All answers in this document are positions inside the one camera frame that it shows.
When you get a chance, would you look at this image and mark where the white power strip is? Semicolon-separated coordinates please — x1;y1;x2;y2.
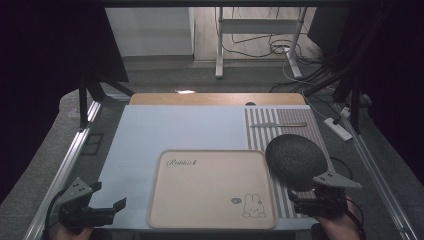
323;116;354;142

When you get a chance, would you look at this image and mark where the black cable loop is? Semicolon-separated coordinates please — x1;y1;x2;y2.
329;156;354;182

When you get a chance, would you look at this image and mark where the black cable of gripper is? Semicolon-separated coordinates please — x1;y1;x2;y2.
345;197;368;240
43;188;66;238

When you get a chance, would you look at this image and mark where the bundle of floor cables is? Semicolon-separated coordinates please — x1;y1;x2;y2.
219;7;344;98

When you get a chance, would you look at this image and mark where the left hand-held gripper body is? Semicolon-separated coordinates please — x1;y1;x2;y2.
54;177;116;235

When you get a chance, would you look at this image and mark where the aluminium frame rail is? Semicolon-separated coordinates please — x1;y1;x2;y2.
336;99;416;240
22;99;103;240

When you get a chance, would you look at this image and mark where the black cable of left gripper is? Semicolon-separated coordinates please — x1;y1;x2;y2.
43;188;66;238

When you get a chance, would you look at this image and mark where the light blue table mat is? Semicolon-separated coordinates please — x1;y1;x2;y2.
89;104;319;232

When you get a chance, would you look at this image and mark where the dark grey round bowl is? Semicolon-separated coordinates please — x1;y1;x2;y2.
264;133;329;193

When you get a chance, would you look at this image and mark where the person's right hand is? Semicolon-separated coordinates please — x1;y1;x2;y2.
311;199;362;240

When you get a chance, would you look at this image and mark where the wooden table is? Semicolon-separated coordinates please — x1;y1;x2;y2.
128;92;308;107

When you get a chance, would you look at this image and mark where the black curtain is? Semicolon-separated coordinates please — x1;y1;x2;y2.
308;4;424;186
0;0;130;205

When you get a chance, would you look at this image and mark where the utensil with wooden handle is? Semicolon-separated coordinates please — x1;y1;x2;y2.
249;122;308;129

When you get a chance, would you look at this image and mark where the white cabinet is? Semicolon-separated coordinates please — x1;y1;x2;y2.
105;7;196;58

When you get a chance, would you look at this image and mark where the beige tray with rabbit print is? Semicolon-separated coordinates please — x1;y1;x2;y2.
147;148;278;231

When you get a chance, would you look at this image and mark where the grey striped placemat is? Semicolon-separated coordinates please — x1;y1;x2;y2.
244;106;335;220

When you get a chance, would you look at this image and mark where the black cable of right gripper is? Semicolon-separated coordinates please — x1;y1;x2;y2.
345;197;368;240

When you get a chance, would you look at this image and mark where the white metal stand frame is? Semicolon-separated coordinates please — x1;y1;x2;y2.
214;6;310;80

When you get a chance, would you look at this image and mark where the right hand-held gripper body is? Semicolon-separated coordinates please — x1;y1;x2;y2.
295;170;363;220

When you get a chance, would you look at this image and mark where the person's left hand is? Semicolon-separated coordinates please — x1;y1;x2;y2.
53;222;94;240

